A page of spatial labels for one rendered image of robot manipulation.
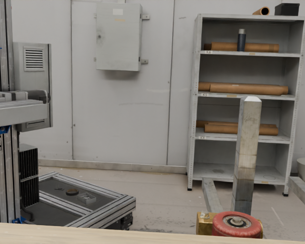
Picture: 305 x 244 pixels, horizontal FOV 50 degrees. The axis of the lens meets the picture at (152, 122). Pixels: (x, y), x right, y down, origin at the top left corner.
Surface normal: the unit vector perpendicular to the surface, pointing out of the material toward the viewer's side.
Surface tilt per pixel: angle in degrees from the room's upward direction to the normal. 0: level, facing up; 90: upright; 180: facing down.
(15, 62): 90
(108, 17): 90
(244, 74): 90
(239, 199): 90
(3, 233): 0
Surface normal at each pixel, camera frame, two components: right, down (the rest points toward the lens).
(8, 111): 0.83, 0.14
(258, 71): -0.07, 0.19
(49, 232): 0.04, -0.98
